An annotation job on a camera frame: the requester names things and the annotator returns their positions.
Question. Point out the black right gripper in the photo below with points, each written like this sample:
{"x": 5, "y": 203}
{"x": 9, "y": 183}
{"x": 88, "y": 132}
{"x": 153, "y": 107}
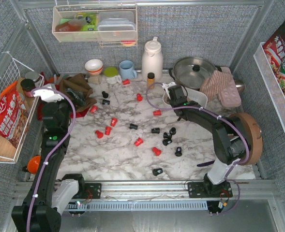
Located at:
{"x": 175, "y": 89}

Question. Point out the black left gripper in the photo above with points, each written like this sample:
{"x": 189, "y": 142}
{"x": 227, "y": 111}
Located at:
{"x": 66, "y": 90}

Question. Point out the white plastic storage basket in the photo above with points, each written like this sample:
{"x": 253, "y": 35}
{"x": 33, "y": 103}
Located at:
{"x": 196, "y": 96}

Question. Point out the red capsule pair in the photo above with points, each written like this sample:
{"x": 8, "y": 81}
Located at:
{"x": 99, "y": 134}
{"x": 108, "y": 130}

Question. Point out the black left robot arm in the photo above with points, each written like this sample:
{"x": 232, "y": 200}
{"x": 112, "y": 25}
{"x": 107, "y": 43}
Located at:
{"x": 43, "y": 206}

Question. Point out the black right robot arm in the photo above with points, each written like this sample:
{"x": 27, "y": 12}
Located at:
{"x": 229, "y": 137}

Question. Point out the red cloth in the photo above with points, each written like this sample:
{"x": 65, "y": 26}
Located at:
{"x": 80, "y": 113}

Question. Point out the steel pot with glass lid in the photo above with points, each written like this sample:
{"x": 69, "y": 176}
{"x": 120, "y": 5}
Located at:
{"x": 191, "y": 72}

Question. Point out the orange spice bottle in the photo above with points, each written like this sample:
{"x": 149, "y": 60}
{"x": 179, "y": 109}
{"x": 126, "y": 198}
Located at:
{"x": 150, "y": 80}

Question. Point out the black capsule cluster top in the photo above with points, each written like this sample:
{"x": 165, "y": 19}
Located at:
{"x": 172, "y": 131}

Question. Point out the black capsule cluster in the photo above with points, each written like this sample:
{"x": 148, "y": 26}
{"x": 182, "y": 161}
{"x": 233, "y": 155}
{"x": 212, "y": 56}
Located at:
{"x": 167, "y": 135}
{"x": 172, "y": 131}
{"x": 166, "y": 142}

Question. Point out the pink striped towel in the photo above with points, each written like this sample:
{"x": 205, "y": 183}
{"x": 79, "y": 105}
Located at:
{"x": 215, "y": 84}

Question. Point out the red capsule by cloth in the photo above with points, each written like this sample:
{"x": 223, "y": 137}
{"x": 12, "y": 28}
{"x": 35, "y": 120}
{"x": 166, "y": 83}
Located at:
{"x": 93, "y": 109}

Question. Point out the black capsule cluster middle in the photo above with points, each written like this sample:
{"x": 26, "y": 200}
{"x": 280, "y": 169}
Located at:
{"x": 167, "y": 135}

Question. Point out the brown cloth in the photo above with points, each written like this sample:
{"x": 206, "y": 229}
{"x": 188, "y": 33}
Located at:
{"x": 77, "y": 96}

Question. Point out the dark lidded sauce jar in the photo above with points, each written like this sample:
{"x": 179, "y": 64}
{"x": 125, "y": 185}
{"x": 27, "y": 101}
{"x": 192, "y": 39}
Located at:
{"x": 27, "y": 86}

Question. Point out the white thermos jug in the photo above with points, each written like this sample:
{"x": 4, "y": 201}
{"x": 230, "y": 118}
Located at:
{"x": 152, "y": 59}

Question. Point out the black capsule cluster bottom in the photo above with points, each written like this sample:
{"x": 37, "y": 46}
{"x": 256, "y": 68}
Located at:
{"x": 166, "y": 142}

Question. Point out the silver lidded jar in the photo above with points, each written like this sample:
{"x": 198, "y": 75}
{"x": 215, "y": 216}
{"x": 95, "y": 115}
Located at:
{"x": 34, "y": 76}

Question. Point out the red snack bag left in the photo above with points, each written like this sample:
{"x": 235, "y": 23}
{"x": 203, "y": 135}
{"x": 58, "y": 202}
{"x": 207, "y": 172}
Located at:
{"x": 13, "y": 118}

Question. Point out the black capsule top lying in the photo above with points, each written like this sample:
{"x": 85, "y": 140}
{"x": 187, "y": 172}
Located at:
{"x": 105, "y": 102}

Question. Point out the small beige pepper jar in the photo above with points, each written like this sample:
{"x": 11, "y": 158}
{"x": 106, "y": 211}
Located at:
{"x": 95, "y": 79}

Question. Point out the black capsule upright top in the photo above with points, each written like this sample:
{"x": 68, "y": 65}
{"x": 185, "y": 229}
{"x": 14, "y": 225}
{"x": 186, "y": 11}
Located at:
{"x": 105, "y": 95}

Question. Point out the pink silicone mould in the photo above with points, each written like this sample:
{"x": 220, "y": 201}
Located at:
{"x": 228, "y": 95}

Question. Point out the orange ball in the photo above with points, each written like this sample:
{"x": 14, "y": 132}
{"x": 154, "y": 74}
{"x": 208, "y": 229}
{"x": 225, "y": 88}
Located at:
{"x": 33, "y": 164}

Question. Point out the blue mug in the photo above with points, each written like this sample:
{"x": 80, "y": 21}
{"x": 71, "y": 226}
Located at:
{"x": 127, "y": 70}

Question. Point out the white striped bowl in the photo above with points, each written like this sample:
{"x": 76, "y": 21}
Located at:
{"x": 94, "y": 66}

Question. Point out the steel ladle bowl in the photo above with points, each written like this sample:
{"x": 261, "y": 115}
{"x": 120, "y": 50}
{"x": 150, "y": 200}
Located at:
{"x": 240, "y": 85}

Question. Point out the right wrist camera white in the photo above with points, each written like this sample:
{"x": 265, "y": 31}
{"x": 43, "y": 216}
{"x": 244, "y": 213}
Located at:
{"x": 167, "y": 86}

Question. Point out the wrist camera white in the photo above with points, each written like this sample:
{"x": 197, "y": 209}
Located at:
{"x": 47, "y": 93}
{"x": 167, "y": 86}

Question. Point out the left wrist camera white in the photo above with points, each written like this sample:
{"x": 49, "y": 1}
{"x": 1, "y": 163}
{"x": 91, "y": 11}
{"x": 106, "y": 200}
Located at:
{"x": 47, "y": 93}

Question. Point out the white wire basket left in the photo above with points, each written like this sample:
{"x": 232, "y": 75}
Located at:
{"x": 9, "y": 73}

